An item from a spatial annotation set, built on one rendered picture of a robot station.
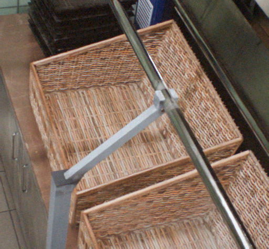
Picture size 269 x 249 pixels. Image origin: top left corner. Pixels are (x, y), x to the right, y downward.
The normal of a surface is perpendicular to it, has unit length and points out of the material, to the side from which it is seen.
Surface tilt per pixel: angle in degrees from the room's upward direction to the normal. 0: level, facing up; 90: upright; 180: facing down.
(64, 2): 0
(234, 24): 70
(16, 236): 0
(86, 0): 0
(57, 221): 90
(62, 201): 90
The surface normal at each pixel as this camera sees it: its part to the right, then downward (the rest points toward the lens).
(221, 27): -0.83, -0.11
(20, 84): 0.14, -0.71
